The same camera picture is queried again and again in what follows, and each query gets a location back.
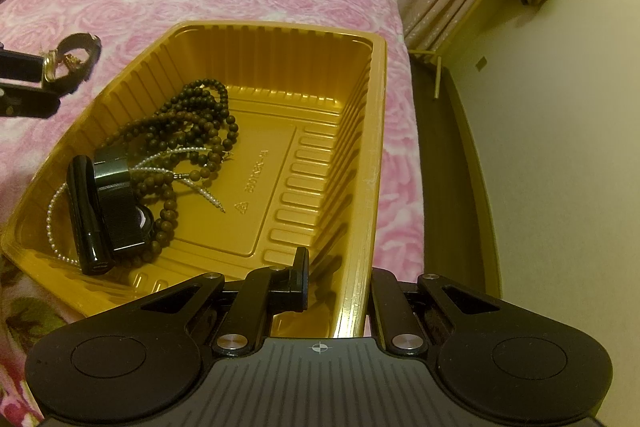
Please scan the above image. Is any white pearl necklace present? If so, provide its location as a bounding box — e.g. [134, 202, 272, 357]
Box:
[46, 146, 227, 265]

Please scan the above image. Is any dark wooden bead necklace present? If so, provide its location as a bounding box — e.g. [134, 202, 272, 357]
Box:
[112, 78, 241, 269]

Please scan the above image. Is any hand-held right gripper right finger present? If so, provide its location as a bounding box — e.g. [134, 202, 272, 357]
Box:
[369, 268, 507, 353]

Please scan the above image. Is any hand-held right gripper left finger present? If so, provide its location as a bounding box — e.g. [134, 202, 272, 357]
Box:
[141, 247, 311, 355]

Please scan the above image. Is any gold wristwatch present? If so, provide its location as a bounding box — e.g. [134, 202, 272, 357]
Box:
[41, 33, 102, 94]

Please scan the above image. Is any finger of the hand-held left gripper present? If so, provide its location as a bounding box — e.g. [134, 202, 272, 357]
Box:
[0, 49, 45, 84]
[0, 84, 62, 118]

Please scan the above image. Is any gold plastic tray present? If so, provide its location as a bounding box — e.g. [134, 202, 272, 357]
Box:
[0, 21, 388, 339]

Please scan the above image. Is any black glossy tube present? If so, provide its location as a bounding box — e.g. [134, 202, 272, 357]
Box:
[67, 155, 115, 277]

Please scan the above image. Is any black smartwatch with strap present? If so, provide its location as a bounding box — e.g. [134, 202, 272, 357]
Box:
[92, 146, 156, 254]

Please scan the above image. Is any dark wooden bed frame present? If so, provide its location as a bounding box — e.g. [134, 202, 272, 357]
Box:
[407, 49, 503, 298]

